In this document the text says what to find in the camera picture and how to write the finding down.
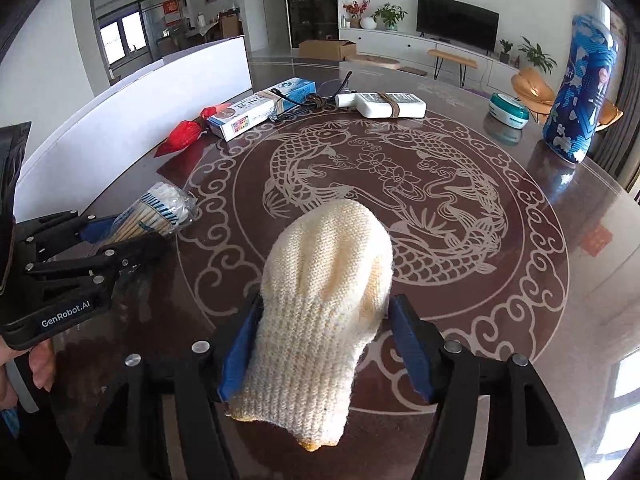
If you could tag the oval wooden cat scratcher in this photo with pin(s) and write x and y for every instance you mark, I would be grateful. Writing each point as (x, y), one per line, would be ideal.
(373, 60)

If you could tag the wooden bench black legs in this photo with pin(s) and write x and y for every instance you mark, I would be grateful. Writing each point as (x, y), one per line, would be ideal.
(463, 64)

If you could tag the orange rocking lounge chair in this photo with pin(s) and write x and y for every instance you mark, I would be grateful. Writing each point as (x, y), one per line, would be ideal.
(538, 97)

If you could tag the green potted plant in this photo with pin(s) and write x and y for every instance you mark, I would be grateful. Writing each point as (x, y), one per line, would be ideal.
(390, 15)

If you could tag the white cardboard storage box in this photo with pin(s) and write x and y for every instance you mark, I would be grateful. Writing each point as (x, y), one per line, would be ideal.
(86, 154)

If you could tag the blue white medicine box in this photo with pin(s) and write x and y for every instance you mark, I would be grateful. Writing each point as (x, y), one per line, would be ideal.
(251, 111)

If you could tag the teal white round container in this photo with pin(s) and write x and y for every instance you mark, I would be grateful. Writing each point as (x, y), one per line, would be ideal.
(508, 111)

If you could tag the brown cardboard box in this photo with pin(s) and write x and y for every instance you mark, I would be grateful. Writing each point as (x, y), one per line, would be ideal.
(327, 50)

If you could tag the white flat bottle with band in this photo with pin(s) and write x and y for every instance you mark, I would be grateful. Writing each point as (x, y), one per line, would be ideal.
(383, 105)

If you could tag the red flowers in vase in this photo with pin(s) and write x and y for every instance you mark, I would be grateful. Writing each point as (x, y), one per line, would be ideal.
(355, 10)

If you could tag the blue patterned tall canister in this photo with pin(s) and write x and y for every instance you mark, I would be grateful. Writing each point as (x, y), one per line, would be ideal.
(573, 118)

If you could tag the black eyeglasses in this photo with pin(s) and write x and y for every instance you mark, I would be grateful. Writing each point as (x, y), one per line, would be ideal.
(310, 100)

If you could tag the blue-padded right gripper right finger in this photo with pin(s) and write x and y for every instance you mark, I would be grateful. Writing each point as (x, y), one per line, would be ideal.
(406, 328)

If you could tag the red plastic bag bundle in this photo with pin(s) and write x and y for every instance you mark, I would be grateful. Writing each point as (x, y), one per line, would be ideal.
(188, 131)

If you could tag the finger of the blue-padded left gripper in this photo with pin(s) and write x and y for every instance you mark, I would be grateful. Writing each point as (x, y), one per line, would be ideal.
(97, 230)

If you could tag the cotton swab pack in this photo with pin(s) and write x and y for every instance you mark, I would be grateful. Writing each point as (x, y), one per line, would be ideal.
(162, 210)

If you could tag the cream knitted work gloves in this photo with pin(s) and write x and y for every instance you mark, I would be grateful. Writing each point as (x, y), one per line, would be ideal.
(325, 290)

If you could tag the person's left hand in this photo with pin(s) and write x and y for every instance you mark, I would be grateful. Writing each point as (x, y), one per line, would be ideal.
(41, 360)

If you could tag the white tv cabinet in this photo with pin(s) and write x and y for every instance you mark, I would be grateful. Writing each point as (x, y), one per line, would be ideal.
(481, 72)

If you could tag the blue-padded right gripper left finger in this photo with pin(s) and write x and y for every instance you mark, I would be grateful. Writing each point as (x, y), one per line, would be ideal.
(235, 345)

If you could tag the black television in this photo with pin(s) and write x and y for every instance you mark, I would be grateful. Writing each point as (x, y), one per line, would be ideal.
(458, 21)

